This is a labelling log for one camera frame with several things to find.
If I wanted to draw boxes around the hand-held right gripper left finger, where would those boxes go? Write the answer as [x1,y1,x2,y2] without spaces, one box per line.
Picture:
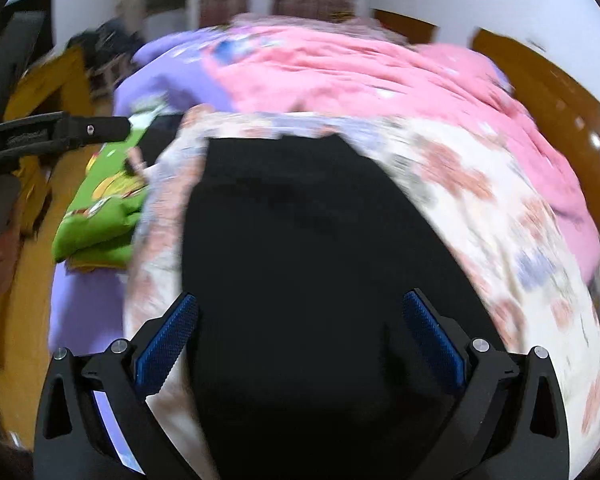
[32,291,201,480]

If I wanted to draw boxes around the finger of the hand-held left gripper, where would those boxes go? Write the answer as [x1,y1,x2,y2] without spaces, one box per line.
[0,111,132,177]

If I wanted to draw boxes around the green printed cloth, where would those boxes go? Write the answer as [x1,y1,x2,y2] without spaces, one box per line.
[51,127,153,273]

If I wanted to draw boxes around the pink quilt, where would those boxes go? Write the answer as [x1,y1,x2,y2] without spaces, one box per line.
[202,24,600,283]

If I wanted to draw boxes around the purple bedsheet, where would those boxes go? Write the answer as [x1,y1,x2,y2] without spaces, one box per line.
[49,29,236,361]

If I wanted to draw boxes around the pile of dark clothes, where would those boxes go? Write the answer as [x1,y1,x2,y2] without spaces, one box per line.
[69,17,147,88]

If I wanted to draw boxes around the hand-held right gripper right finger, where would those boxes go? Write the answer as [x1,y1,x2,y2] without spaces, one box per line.
[402,288,572,480]

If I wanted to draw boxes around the black pants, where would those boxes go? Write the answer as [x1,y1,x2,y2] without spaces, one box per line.
[180,131,503,480]

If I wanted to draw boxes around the small wooden bed board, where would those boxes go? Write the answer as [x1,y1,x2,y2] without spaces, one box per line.
[369,7,438,45]

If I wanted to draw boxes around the wooden headboard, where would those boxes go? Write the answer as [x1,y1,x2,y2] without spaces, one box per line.
[471,27,600,243]

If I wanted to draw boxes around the dark flat panel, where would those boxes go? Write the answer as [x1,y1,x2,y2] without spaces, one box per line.
[0,0,57,128]

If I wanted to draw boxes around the person's left hand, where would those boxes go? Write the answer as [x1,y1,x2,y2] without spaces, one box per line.
[0,231,25,298]

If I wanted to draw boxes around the floral bedsheet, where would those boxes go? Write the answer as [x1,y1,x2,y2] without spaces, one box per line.
[122,105,600,480]

